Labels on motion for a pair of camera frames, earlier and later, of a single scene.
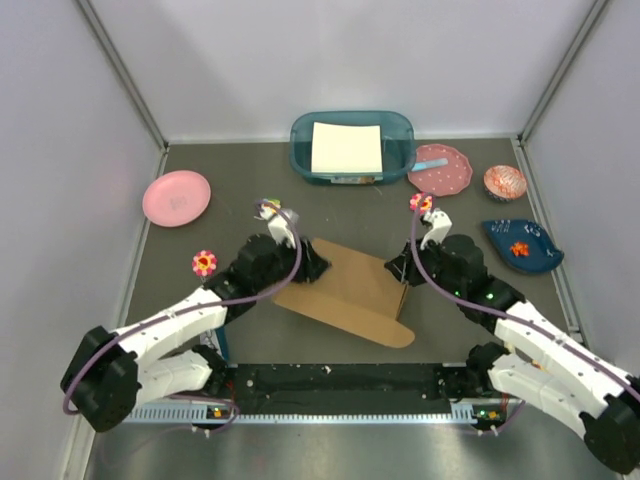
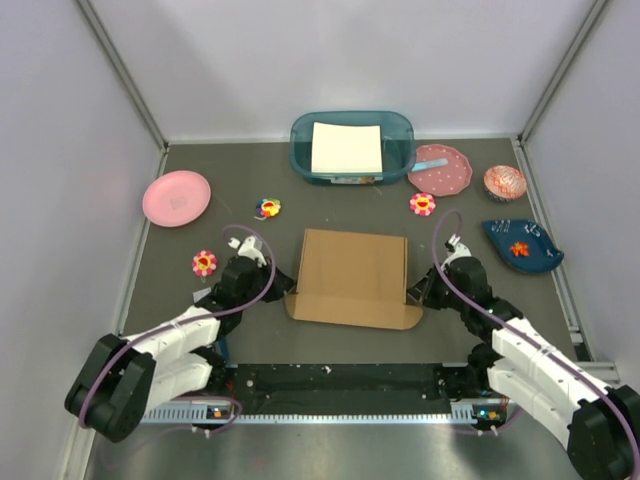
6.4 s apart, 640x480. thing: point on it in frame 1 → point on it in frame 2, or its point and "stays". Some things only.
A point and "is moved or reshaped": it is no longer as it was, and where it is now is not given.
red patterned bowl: x=504 y=182 stays
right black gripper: x=405 y=267 → x=422 y=290
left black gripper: x=311 y=265 → x=282 y=283
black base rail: x=344 y=389 stays
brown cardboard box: x=356 y=295 is moved or reshaped
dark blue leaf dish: x=543 y=255 stays
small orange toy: x=520 y=249 stays
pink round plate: x=176 y=198 stays
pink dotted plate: x=443 y=180 stays
